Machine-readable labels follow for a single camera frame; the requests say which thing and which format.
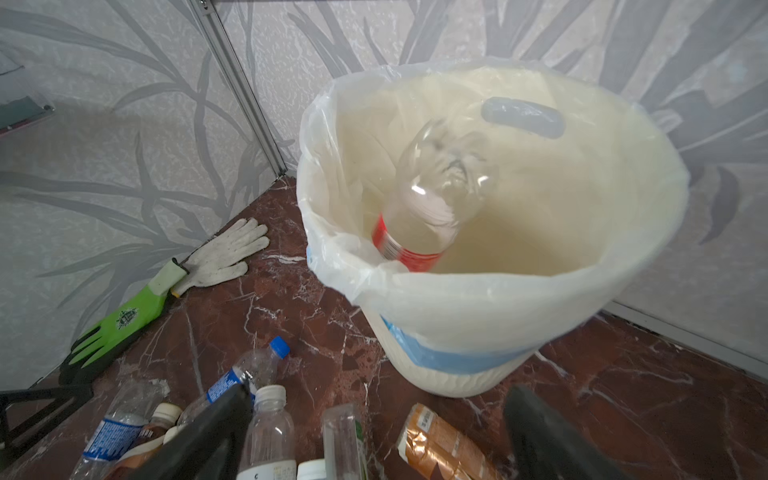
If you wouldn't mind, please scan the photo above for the clear bottle blue cap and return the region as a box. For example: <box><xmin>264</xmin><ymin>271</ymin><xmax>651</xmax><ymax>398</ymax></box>
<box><xmin>177</xmin><ymin>336</ymin><xmax>290</xmax><ymax>425</ymax></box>

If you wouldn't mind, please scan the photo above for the white ribbed trash bin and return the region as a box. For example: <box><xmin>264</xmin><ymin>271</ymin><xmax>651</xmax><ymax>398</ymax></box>
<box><xmin>305</xmin><ymin>65</ymin><xmax>685</xmax><ymax>398</ymax></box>

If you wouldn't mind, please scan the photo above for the crushed clear bottle blue label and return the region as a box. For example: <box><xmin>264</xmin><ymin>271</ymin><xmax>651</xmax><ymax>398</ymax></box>
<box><xmin>70</xmin><ymin>380</ymin><xmax>165</xmax><ymax>479</ymax></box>

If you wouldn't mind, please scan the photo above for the brown coffee drink bottle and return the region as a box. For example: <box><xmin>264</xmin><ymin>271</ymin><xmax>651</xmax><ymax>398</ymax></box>
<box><xmin>397</xmin><ymin>403</ymin><xmax>502</xmax><ymax>480</ymax></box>

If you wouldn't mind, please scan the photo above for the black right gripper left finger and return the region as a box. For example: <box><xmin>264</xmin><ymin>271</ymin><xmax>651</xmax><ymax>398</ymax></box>
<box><xmin>130</xmin><ymin>385</ymin><xmax>253</xmax><ymax>479</ymax></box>

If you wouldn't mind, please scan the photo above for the clear bottle red label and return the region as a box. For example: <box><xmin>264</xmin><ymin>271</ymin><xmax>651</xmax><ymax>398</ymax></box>
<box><xmin>372</xmin><ymin>120</ymin><xmax>498</xmax><ymax>273</ymax></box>

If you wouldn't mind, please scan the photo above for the clear rectangular green-label bottle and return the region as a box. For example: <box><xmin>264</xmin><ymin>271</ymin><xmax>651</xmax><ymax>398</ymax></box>
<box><xmin>322</xmin><ymin>403</ymin><xmax>368</xmax><ymax>480</ymax></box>

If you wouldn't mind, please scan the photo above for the clear bottle white yellow label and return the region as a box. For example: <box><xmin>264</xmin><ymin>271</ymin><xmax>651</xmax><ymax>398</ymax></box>
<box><xmin>236</xmin><ymin>384</ymin><xmax>297</xmax><ymax>480</ymax></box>

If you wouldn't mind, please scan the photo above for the green black work glove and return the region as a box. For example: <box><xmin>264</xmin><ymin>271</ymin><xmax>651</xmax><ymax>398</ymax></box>
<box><xmin>58</xmin><ymin>259</ymin><xmax>188</xmax><ymax>385</ymax></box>

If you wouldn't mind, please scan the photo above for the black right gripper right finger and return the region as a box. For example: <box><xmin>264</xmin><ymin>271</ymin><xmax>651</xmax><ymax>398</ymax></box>
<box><xmin>503</xmin><ymin>386</ymin><xmax>629</xmax><ymax>479</ymax></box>

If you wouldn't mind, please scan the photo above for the brown bottle white cap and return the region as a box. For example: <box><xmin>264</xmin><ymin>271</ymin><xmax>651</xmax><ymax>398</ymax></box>
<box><xmin>104</xmin><ymin>403</ymin><xmax>182</xmax><ymax>480</ymax></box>

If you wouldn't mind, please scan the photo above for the white knit glove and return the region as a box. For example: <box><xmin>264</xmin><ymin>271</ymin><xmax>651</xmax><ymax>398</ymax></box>
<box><xmin>170</xmin><ymin>218</ymin><xmax>270</xmax><ymax>297</ymax></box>

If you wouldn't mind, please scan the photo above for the black stand frame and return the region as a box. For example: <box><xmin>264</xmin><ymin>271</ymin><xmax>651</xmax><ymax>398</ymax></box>
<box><xmin>1</xmin><ymin>384</ymin><xmax>93</xmax><ymax>470</ymax></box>

